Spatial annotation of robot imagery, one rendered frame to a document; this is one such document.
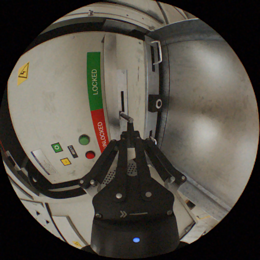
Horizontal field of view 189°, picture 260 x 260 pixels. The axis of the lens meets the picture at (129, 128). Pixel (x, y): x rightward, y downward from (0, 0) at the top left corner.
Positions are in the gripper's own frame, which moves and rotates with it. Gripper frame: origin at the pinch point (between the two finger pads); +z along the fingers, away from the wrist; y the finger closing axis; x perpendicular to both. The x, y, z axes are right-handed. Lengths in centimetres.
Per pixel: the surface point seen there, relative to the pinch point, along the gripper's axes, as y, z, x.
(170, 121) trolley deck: 15.4, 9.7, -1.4
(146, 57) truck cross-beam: 5.9, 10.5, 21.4
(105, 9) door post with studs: -5.6, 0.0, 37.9
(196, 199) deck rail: 25.1, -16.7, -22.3
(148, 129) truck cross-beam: 7.1, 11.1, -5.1
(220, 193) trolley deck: 33.6, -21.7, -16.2
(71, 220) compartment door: -30, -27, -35
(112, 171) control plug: -6.2, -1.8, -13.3
